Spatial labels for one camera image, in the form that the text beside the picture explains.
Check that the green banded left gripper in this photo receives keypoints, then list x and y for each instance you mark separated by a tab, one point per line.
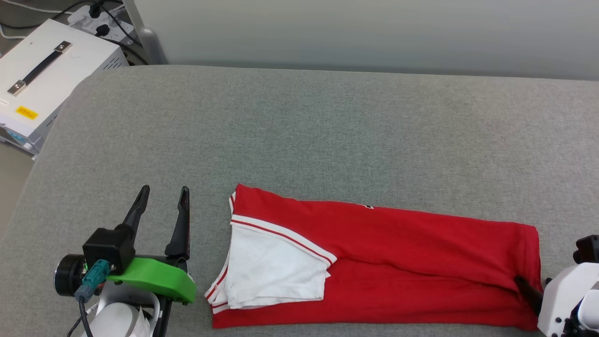
159	276

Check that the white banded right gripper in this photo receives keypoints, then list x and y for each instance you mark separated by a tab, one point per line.
559	299

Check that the red and white garment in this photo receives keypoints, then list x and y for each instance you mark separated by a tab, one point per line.
398	257

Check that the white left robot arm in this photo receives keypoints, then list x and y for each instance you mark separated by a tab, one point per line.
117	318

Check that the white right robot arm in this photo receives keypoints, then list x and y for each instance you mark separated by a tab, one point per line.
590	313

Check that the black power plug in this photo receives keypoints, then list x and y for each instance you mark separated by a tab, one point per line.
103	31
95	9

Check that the white power strip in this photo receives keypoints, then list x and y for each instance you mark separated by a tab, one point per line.
84	21

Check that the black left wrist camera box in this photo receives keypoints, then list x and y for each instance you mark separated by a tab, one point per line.
110	245

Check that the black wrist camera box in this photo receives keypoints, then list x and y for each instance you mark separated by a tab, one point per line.
110	245
588	249

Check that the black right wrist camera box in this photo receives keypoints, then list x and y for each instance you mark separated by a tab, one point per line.
588	249

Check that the grey metal partition post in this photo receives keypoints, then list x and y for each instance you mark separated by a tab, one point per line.
152	44

